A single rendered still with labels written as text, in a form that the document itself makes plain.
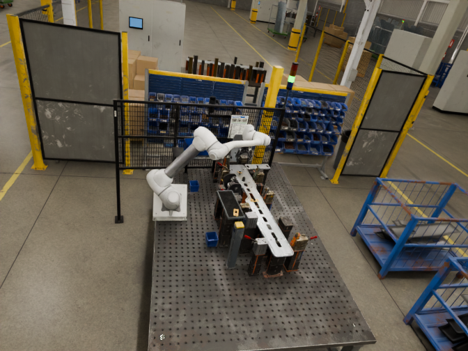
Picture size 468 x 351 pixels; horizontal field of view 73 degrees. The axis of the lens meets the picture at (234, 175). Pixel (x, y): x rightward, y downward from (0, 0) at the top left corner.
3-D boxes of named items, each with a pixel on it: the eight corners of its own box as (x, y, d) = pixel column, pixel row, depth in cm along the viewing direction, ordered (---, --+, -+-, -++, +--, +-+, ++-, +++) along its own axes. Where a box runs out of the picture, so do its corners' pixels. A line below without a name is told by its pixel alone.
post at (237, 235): (235, 268, 266) (245, 229, 244) (227, 269, 264) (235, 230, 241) (233, 262, 272) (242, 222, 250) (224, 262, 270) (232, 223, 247)
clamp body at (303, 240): (299, 271, 276) (312, 240, 257) (285, 273, 271) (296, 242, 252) (294, 262, 284) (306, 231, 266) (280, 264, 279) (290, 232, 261)
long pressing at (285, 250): (298, 255, 251) (299, 253, 250) (272, 258, 243) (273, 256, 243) (244, 165, 360) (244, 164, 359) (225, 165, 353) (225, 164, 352)
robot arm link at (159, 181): (154, 198, 284) (139, 180, 285) (163, 194, 300) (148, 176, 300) (216, 142, 261) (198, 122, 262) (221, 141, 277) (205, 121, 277)
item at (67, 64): (133, 169, 494) (132, 31, 391) (132, 174, 483) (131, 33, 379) (37, 164, 464) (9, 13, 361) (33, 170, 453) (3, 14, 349)
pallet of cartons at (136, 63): (152, 117, 677) (154, 67, 623) (113, 112, 663) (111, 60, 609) (157, 98, 778) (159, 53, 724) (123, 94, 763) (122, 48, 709)
